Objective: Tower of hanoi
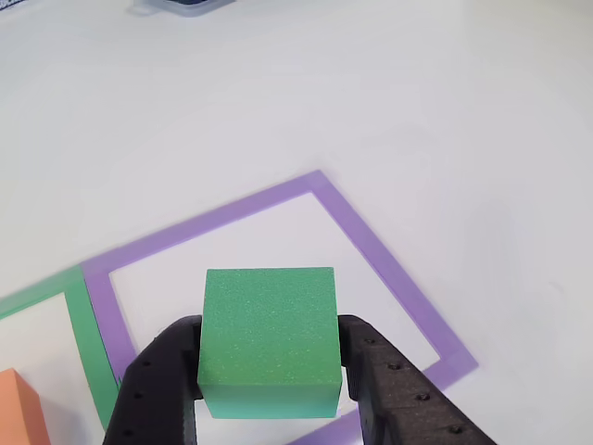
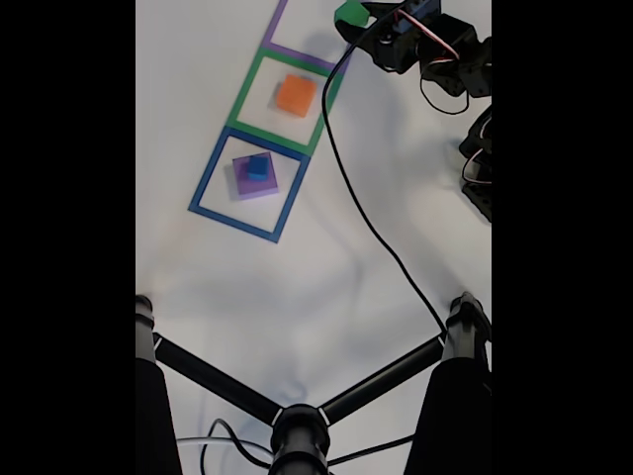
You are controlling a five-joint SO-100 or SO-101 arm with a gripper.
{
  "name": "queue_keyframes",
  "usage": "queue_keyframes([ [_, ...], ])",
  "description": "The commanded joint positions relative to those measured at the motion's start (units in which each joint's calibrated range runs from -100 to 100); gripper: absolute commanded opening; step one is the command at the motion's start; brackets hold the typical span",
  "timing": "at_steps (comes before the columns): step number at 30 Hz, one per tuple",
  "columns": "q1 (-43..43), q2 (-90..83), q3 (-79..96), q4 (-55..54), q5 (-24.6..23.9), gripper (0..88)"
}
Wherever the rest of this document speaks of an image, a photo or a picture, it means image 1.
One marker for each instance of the green square block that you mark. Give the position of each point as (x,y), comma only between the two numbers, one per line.
(268,334)

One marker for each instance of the orange square block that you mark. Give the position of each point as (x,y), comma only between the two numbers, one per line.
(21,408)

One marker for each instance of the black case with clear lid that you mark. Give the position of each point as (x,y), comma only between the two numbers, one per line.
(185,5)

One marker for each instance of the green square frame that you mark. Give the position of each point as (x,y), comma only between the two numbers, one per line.
(85,343)

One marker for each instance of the purple square frame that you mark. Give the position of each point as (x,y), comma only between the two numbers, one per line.
(394,278)

